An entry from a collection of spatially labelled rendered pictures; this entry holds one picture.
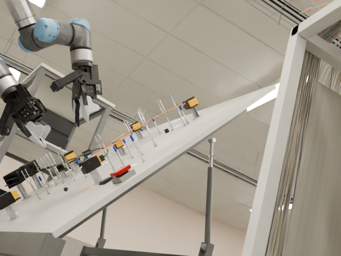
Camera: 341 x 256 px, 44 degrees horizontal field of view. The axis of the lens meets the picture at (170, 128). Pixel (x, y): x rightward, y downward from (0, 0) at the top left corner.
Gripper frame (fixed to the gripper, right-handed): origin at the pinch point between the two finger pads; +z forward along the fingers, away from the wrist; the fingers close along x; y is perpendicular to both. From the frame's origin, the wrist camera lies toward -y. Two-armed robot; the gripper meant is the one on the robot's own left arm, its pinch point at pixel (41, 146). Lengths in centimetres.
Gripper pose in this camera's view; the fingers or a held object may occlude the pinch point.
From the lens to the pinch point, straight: 140.1
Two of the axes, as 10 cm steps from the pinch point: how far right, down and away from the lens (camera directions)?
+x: 2.6, 0.2, 9.6
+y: 7.5, -6.3, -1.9
